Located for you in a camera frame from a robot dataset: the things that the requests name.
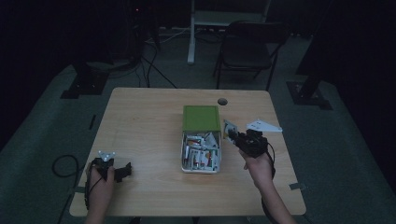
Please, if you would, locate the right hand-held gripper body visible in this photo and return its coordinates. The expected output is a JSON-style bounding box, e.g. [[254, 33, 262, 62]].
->
[[235, 118, 284, 159]]

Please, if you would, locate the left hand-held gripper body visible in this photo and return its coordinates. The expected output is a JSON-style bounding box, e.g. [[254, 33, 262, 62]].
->
[[91, 150, 124, 183]]

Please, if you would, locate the single small printed packet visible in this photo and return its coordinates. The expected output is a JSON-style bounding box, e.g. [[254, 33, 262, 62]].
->
[[222, 119, 240, 145]]

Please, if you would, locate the pile of small white packets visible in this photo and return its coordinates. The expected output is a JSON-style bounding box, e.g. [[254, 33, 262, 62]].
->
[[182, 132, 220, 172]]

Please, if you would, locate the green lidded storage box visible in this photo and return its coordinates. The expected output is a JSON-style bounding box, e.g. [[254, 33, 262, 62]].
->
[[180, 131, 223, 175]]

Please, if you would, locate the person's left hand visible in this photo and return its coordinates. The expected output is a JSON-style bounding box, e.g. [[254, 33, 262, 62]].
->
[[88, 165, 117, 204]]

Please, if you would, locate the person's right hand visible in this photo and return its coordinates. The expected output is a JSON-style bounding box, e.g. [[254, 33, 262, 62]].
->
[[238, 148, 276, 191]]

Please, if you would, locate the black folding chair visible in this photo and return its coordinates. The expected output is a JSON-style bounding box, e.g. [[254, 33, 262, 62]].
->
[[212, 20, 292, 91]]

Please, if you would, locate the right hand-held gripper cable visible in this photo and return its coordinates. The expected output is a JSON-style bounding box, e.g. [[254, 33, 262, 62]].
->
[[261, 141, 278, 224]]

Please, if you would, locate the hand-held gripper cable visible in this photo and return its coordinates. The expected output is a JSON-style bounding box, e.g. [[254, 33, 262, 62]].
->
[[261, 141, 278, 224], [83, 161, 106, 211]]

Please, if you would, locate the left hand-held gripper cable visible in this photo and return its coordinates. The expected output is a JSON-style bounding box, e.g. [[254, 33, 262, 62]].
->
[[83, 161, 106, 211]]

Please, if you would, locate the black floor cable loop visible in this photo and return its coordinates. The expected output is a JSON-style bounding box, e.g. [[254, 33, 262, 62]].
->
[[50, 154, 86, 224]]

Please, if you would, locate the black stand with base plate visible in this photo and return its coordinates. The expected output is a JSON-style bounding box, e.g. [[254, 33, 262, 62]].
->
[[60, 60, 110, 101], [285, 0, 334, 111]]

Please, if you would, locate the black cable on floor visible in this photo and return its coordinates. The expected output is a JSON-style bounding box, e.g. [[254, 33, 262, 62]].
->
[[136, 40, 179, 90]]

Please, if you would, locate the white cable on floor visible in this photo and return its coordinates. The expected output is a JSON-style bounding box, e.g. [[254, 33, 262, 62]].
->
[[145, 27, 191, 45]]

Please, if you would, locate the white desk frame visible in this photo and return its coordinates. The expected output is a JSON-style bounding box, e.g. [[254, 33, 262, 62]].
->
[[186, 0, 273, 65]]

